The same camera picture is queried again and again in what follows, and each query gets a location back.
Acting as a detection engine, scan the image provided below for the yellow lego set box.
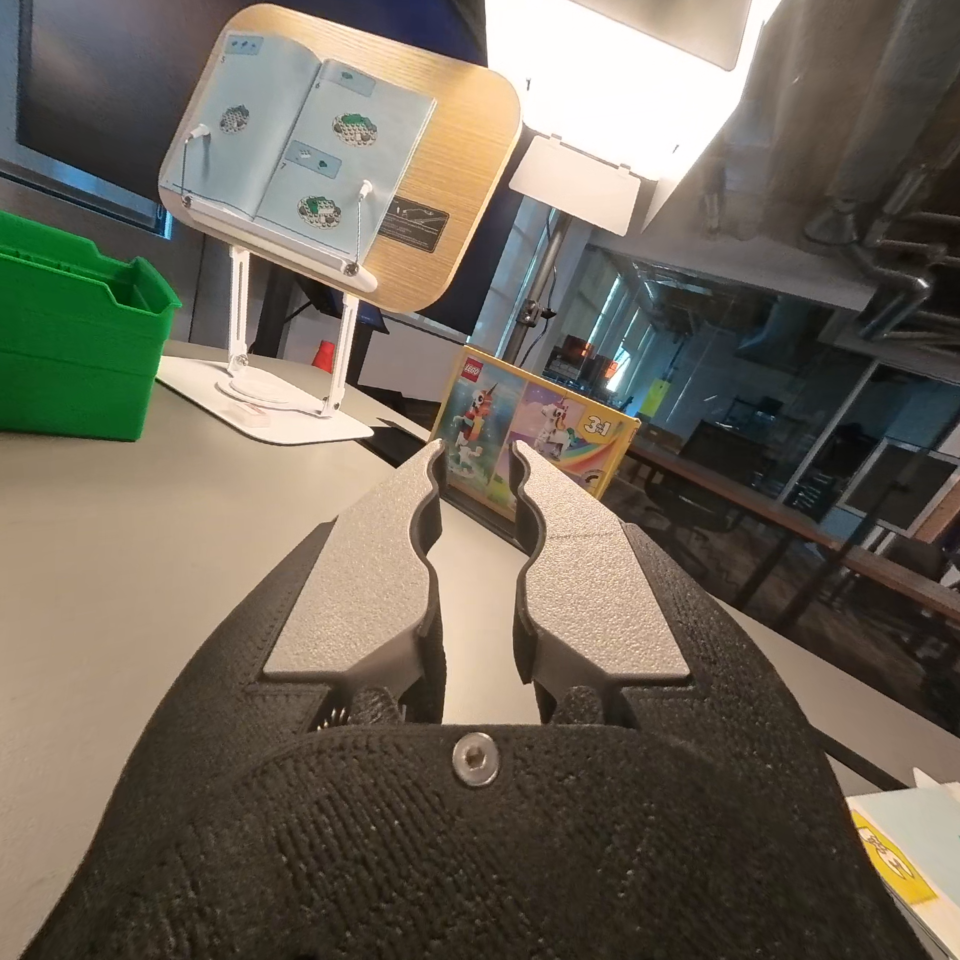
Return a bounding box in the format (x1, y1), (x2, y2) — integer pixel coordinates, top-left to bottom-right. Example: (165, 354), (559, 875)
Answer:
(429, 345), (642, 526)

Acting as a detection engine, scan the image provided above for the metal light stand pole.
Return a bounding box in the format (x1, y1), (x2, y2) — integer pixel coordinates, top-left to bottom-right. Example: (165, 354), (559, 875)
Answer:
(501, 210), (594, 361)

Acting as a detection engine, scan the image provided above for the yellow and blue booklet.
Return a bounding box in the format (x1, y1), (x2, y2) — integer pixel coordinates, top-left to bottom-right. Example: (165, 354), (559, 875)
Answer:
(846, 780), (960, 960)

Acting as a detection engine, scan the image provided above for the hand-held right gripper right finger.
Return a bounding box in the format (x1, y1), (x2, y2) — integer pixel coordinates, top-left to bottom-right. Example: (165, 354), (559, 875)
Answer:
(511, 441), (691, 725)

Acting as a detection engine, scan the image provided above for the long wooden table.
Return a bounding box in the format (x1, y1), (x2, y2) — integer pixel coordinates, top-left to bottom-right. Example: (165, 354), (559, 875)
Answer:
(630, 442), (960, 624)

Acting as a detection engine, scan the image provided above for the white studio light panel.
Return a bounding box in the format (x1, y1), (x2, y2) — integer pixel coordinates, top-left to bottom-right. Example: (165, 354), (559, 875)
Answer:
(483, 0), (785, 234)

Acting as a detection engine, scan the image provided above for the white book stand wooden board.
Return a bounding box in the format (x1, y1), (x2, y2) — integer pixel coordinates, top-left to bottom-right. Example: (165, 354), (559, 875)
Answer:
(156, 3), (524, 444)

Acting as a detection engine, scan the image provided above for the light blue instruction booklet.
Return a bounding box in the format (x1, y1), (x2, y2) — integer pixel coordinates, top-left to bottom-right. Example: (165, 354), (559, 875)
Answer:
(174, 33), (438, 260)

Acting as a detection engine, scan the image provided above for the large dark wall screen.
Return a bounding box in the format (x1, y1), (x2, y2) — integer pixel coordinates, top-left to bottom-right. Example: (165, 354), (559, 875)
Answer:
(15, 0), (489, 339)

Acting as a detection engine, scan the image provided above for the green plastic bin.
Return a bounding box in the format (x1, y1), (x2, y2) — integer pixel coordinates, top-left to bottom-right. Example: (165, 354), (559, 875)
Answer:
(0, 210), (183, 442)

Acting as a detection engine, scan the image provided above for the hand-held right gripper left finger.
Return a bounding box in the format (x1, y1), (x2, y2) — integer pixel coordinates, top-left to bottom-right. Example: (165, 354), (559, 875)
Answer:
(262, 438), (450, 725)

